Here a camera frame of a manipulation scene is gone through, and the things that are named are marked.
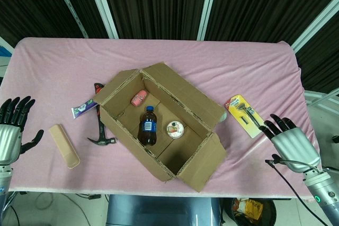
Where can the pink wrapped packet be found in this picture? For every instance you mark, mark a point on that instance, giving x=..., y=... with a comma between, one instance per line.
x=138, y=98

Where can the yellow snack wrapper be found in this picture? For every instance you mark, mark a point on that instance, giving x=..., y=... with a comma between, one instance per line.
x=253, y=206

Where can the small white round jar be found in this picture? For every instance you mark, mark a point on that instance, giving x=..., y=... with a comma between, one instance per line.
x=224, y=118

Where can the purple white toothpaste tube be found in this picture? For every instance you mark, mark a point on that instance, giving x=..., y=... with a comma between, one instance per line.
x=83, y=108

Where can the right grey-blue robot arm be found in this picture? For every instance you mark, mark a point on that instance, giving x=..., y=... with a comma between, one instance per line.
x=325, y=197

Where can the beige flat oblong case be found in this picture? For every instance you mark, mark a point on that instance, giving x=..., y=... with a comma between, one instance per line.
x=63, y=146

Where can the round white fruit-print tin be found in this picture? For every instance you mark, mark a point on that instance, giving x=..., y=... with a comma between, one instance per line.
x=175, y=129

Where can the white frame post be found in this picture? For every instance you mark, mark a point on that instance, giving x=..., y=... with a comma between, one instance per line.
x=102, y=6
x=208, y=6
x=315, y=26

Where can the pink table cloth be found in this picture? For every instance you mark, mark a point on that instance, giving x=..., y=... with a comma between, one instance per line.
x=238, y=64

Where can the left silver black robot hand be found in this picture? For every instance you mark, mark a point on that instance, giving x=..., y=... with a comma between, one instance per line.
x=9, y=141

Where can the yellow razor blister pack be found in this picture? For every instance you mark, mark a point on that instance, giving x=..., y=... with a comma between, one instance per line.
x=243, y=112

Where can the dark soda bottle blue label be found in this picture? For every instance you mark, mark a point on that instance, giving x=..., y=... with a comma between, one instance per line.
x=147, y=128

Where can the thin grey frame rail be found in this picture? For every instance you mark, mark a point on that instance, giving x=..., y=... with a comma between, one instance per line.
x=69, y=5

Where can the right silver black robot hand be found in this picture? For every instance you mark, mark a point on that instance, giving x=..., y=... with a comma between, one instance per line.
x=296, y=149

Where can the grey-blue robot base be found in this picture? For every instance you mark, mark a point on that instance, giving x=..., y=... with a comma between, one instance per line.
x=164, y=210

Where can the white low frame rail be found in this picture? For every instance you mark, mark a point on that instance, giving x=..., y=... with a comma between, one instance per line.
x=320, y=96

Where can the black trash bin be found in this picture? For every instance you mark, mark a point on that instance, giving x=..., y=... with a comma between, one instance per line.
x=270, y=210

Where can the red black claw hammer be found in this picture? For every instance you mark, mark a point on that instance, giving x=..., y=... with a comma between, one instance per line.
x=101, y=130

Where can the brown cardboard shipping box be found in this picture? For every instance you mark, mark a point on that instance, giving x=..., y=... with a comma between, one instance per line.
x=185, y=91

